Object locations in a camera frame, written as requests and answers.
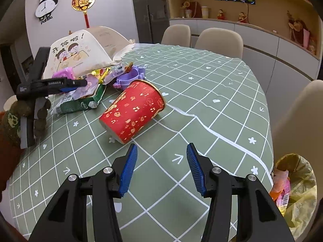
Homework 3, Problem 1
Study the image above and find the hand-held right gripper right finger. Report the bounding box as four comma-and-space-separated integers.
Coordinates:
186, 143, 296, 242

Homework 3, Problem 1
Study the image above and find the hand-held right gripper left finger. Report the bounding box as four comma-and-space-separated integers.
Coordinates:
28, 144, 138, 242

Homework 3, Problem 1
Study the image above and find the lilac snack wrapper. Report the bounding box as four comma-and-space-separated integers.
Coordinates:
73, 77, 99, 99

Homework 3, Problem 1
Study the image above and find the green snack packet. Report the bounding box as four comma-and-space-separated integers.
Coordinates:
52, 83, 107, 115

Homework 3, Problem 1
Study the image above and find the yellow wafer packet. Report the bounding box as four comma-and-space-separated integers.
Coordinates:
87, 67, 112, 84

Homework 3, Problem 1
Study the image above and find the red paper cup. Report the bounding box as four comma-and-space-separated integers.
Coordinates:
99, 80, 166, 145

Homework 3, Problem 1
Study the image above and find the trash bin with yellow liner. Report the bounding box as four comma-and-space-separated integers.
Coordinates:
270, 153, 318, 237

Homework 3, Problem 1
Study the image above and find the person's left forearm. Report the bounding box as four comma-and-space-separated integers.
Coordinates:
0, 103, 24, 192

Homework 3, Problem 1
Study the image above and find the pink plastic toy case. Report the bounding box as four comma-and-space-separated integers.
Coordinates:
52, 67, 76, 80

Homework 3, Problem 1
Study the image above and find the white cartoon paper bag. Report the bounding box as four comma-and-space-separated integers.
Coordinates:
43, 26, 137, 79

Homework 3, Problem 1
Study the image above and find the clear plastic wrapper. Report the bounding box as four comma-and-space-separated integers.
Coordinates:
110, 64, 127, 80

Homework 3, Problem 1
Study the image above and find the purple plastic container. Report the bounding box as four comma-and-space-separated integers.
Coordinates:
113, 65, 147, 90

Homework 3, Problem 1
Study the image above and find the green checkered tablecloth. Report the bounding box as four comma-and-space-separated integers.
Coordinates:
7, 43, 274, 242

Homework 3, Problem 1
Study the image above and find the pink wrapper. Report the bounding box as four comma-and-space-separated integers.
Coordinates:
273, 170, 289, 192

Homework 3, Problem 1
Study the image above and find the white barcode wrapper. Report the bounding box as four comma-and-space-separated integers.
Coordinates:
278, 196, 291, 217

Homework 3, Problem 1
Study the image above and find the golden figurine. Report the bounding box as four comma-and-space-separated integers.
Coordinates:
182, 0, 193, 18

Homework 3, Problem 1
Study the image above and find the dark red box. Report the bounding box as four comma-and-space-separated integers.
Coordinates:
190, 1, 202, 18

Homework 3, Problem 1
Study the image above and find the brown beaded bracelet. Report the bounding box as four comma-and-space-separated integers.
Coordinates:
15, 98, 51, 138

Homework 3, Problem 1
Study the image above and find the panda wall clock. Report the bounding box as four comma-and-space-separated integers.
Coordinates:
35, 0, 58, 25

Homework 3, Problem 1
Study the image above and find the red knot wall ornament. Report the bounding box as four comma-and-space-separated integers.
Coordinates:
72, 0, 96, 29

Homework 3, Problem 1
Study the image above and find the beige wall cabinet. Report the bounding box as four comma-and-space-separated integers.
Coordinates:
164, 0, 323, 81

